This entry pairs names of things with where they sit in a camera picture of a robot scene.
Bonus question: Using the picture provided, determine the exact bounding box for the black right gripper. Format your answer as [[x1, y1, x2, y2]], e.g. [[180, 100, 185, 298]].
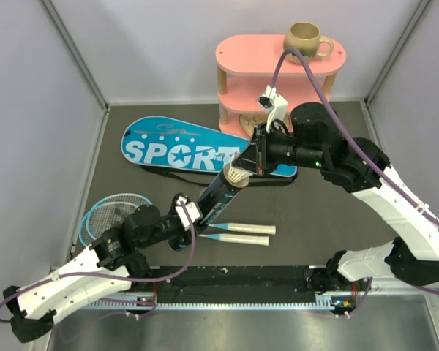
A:
[[231, 121, 324, 177]]

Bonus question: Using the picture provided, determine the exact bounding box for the white feather shuttlecock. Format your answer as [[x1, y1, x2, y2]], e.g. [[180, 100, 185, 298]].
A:
[[223, 164, 252, 188]]

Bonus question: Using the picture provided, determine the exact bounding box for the black shuttlecock tube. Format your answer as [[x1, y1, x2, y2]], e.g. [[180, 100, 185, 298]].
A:
[[191, 168, 243, 238]]

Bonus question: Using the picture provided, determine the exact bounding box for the blue sport racket bag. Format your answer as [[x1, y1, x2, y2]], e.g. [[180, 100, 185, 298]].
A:
[[121, 116, 298, 180]]

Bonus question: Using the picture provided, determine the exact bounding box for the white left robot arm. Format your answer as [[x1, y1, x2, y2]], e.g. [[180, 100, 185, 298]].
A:
[[3, 194, 214, 344]]

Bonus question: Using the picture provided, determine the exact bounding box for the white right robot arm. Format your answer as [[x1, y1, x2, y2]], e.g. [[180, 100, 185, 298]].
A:
[[232, 102, 439, 290]]

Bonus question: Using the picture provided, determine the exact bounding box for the blue badminton racket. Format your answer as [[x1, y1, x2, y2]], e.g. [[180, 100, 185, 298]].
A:
[[78, 208, 270, 247], [83, 193, 276, 239]]

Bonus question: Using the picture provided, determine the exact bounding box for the round painted beige coaster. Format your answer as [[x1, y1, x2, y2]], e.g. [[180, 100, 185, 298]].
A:
[[239, 113, 290, 136]]

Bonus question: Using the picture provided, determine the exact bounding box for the beige ceramic mug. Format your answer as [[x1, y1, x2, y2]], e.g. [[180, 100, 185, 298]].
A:
[[283, 22, 334, 61]]

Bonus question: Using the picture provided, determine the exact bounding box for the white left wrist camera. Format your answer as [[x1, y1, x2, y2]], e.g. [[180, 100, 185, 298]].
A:
[[174, 195, 202, 230]]

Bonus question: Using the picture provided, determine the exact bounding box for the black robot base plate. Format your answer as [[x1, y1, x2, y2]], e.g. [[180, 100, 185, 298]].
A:
[[155, 266, 331, 304]]

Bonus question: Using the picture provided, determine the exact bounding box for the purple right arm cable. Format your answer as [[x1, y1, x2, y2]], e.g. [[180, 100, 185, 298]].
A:
[[270, 47, 439, 297]]

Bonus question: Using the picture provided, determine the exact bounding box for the grey slotted cable duct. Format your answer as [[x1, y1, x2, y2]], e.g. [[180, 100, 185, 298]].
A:
[[58, 294, 356, 312]]

